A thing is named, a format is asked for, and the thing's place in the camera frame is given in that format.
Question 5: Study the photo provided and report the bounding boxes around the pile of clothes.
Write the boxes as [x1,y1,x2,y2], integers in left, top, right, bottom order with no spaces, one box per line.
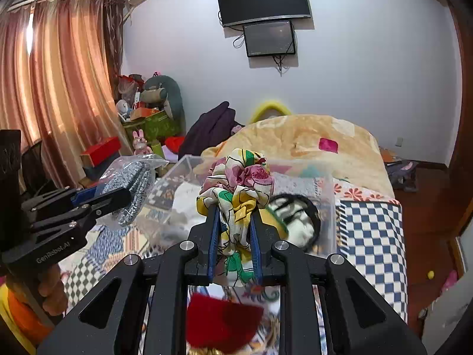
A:
[386,159,419,190]

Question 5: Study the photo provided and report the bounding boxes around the patchwork printed bed sheet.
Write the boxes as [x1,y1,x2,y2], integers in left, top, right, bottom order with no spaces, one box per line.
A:
[58,175,335,355]

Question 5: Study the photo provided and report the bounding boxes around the brown patterned curtain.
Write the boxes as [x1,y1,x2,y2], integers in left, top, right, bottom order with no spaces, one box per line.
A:
[103,0,125,83]

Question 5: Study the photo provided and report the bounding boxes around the dark purple jacket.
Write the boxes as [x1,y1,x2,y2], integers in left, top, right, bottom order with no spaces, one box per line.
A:
[178,101,245,156]

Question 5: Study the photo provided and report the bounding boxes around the black chair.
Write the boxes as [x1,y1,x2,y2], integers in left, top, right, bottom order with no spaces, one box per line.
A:
[20,138,57,197]

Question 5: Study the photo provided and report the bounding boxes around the black wall television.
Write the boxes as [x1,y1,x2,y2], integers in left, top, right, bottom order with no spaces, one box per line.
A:
[215,0,312,28]

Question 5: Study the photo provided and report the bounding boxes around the green cardboard box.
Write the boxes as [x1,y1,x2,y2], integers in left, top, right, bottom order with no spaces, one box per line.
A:
[124,113,182,146]

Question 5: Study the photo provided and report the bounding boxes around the yellow foam ring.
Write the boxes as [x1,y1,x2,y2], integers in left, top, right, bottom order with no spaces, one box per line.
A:
[249,100,295,125]

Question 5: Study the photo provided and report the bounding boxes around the person's left hand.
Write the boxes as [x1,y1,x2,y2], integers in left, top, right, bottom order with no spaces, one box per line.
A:
[37,264,69,317]

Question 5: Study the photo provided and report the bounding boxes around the blue white checkered sheet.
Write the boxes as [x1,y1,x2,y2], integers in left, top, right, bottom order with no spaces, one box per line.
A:
[332,191,409,323]

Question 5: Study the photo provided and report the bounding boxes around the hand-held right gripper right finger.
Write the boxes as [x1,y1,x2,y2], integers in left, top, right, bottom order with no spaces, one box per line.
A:
[250,210,429,355]

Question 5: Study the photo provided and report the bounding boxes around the grey plush pillow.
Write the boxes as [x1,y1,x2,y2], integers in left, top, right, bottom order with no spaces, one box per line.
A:
[142,75,185,134]

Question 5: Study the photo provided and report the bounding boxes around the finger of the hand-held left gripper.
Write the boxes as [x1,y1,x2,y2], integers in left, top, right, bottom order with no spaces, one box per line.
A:
[21,187,99,212]
[30,188,132,234]

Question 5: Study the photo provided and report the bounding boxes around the black and white headband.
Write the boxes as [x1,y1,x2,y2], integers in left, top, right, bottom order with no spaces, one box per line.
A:
[265,192,323,253]

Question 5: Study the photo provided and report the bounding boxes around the orange pink curtain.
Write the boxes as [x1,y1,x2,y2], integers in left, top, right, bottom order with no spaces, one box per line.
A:
[0,0,122,190]

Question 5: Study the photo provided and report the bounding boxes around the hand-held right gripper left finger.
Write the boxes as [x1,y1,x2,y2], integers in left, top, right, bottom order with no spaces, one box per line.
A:
[37,205,220,355]

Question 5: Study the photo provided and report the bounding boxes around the beige plush blanket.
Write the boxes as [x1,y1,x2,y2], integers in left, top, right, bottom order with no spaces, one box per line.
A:
[201,114,394,201]

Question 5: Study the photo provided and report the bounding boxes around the clear plastic storage box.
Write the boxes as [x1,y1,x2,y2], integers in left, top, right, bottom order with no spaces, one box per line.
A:
[138,155,338,256]

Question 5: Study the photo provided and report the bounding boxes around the plastic bag with grey knit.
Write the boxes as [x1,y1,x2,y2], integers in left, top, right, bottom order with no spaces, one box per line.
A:
[97,153,171,228]

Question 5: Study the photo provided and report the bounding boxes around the black hanging cable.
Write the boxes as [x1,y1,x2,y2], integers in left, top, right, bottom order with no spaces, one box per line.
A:
[271,54,289,77]

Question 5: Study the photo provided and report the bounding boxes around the pink bunny toy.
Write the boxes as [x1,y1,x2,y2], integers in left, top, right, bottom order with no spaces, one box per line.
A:
[132,129,152,156]

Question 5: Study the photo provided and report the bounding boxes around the small black wall monitor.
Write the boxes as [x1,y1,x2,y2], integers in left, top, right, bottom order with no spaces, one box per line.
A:
[243,21,297,58]

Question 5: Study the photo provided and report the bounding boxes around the red cloth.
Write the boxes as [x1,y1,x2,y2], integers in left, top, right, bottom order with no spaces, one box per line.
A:
[164,136,186,153]

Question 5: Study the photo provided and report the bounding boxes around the red fuzzy soft piece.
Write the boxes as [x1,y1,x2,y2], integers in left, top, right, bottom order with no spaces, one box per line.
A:
[186,292,265,353]

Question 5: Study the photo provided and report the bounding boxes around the red long box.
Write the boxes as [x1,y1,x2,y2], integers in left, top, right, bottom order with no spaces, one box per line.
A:
[80,136,122,168]

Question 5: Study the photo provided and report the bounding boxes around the floral fabric scrunchie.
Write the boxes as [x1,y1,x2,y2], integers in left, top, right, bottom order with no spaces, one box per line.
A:
[196,148,276,288]

